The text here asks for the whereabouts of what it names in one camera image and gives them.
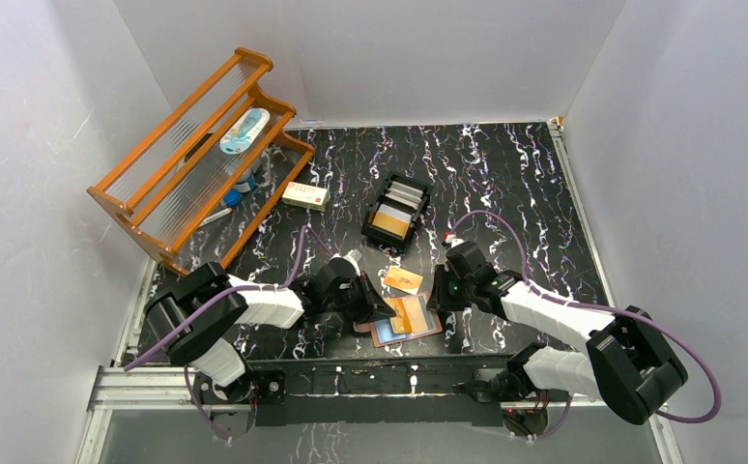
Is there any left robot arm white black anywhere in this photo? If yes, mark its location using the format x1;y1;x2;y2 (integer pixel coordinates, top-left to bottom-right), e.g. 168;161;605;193
131;255;395;402

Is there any orange wooden shelf rack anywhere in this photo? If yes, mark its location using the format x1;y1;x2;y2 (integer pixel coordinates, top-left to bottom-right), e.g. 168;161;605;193
87;47;315;275

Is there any gold VIP card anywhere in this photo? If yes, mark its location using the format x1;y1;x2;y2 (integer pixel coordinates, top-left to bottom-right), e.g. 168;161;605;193
386;298;413;334
383;266;423;295

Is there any white blue tube package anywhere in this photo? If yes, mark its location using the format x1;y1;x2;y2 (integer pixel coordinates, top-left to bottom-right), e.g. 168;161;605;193
218;107;271;155

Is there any gold card in tray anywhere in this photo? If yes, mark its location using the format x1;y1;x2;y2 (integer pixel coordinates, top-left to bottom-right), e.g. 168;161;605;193
371;212;410;239

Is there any grey white card stack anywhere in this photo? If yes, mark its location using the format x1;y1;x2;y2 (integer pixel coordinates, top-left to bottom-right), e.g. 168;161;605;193
384;180;427;211

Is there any black card tray box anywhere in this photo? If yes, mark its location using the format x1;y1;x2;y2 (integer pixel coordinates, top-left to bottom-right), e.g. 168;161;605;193
360;172;433;252

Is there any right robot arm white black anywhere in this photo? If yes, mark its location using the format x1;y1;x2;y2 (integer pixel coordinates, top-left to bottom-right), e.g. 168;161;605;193
427;240;688;425

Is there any white red small box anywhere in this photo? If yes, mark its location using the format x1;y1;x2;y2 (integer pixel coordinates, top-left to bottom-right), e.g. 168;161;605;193
281;182;330;212

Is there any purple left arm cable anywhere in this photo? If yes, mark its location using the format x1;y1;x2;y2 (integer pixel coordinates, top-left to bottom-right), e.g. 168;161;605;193
124;223;337;443

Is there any blue cap bottle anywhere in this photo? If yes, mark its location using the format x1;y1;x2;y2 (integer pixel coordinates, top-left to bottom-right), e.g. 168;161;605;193
220;169;257;208

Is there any white pen under shelf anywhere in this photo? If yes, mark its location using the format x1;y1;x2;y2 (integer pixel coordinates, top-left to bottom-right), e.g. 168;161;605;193
199;208;234;227

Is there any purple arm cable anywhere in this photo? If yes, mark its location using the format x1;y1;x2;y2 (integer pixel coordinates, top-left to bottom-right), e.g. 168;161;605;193
124;223;337;443
446;211;724;443

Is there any gold credit card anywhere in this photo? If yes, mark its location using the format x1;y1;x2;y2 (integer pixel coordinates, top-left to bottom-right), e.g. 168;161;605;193
404;295;431;334

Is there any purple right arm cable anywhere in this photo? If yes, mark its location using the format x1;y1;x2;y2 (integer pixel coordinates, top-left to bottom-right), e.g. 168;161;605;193
446;211;724;443

